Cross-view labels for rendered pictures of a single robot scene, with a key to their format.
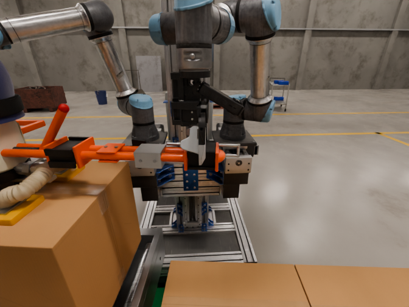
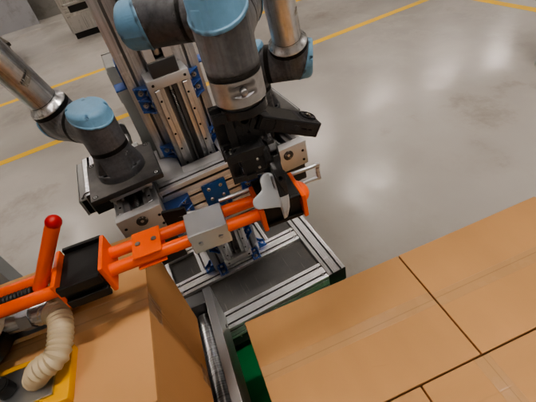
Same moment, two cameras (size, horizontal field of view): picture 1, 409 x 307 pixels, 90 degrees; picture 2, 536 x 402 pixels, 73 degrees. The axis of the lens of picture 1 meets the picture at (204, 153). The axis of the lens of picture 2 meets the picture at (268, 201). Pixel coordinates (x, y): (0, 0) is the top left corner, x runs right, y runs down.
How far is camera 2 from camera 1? 0.25 m
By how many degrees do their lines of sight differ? 20
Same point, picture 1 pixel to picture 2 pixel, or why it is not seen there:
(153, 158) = (218, 233)
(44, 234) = (128, 390)
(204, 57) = (258, 85)
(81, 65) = not seen: outside the picture
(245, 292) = (356, 316)
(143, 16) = not seen: outside the picture
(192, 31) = (235, 60)
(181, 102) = (240, 151)
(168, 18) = (154, 13)
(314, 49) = not seen: outside the picture
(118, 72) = (20, 75)
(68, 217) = (139, 355)
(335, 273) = (446, 246)
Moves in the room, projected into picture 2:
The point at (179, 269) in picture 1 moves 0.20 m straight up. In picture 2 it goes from (262, 328) to (248, 295)
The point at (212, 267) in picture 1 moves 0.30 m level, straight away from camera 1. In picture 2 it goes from (303, 305) to (274, 245)
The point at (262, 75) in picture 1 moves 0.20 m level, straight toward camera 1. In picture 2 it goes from (287, 9) to (302, 33)
